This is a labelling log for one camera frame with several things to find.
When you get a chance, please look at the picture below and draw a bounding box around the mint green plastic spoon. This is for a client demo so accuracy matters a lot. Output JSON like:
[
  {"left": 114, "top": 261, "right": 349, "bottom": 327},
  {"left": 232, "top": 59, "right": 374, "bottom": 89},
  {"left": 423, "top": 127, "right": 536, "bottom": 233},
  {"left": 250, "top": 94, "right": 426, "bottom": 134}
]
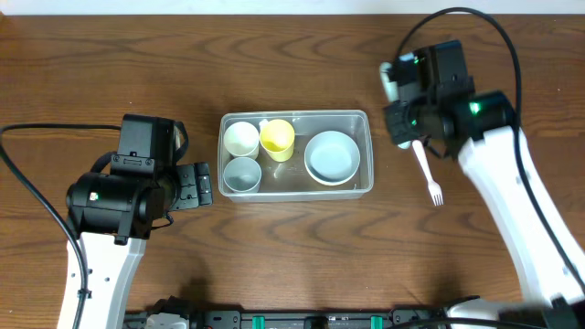
[{"left": 379, "top": 62, "right": 411, "bottom": 150}]

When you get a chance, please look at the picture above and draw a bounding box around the light blue plastic cup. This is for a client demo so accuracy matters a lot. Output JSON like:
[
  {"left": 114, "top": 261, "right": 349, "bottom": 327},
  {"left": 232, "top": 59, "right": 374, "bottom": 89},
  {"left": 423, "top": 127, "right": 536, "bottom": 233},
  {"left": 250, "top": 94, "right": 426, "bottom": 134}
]
[{"left": 223, "top": 157, "right": 261, "bottom": 194}]

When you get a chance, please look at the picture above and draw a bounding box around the cream white plastic cup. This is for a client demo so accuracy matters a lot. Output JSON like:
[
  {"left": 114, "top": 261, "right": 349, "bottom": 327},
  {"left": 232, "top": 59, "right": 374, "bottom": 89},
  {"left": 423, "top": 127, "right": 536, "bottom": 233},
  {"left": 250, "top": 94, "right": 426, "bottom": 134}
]
[{"left": 223, "top": 122, "right": 260, "bottom": 160}]

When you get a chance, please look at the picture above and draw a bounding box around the pink plastic fork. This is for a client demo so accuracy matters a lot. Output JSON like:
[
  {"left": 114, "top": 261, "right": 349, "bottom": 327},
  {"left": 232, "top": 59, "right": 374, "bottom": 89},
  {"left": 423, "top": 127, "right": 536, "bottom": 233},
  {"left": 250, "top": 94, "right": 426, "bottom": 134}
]
[{"left": 411, "top": 140, "right": 443, "bottom": 207}]

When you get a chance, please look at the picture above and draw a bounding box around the light blue plastic bowl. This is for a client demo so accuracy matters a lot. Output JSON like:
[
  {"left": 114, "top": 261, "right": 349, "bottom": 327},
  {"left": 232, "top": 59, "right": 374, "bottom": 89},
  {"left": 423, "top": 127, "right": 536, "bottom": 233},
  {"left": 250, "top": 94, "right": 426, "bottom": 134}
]
[{"left": 304, "top": 131, "right": 361, "bottom": 186}]

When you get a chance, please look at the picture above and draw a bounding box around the yellow plastic cup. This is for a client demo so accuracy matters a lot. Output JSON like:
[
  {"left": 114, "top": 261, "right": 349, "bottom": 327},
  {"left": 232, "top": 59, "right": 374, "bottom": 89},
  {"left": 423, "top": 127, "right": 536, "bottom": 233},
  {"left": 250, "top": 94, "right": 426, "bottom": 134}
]
[{"left": 260, "top": 119, "right": 295, "bottom": 163}]

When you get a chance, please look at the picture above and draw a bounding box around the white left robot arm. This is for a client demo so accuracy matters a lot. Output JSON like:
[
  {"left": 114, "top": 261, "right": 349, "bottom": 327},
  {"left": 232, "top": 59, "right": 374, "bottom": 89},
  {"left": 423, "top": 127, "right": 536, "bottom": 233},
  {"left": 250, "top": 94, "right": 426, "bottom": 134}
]
[{"left": 58, "top": 160, "right": 213, "bottom": 328}]

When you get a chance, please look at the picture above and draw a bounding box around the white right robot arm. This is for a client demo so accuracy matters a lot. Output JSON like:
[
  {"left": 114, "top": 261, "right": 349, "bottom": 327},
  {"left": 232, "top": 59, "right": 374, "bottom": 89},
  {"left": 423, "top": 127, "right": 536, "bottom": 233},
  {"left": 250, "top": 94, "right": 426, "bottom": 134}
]
[{"left": 385, "top": 88, "right": 584, "bottom": 328}]

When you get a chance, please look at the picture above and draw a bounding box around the clear plastic container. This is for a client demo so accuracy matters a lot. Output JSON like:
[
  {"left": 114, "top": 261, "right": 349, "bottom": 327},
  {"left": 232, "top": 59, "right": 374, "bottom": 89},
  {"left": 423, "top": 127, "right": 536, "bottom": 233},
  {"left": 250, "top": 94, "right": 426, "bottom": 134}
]
[{"left": 218, "top": 110, "right": 374, "bottom": 203}]

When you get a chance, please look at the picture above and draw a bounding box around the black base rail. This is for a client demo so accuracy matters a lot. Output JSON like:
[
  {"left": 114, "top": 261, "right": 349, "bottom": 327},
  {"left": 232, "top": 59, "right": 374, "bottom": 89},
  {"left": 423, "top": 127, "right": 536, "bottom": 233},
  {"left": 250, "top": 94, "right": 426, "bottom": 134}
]
[{"left": 122, "top": 295, "right": 545, "bottom": 329}]

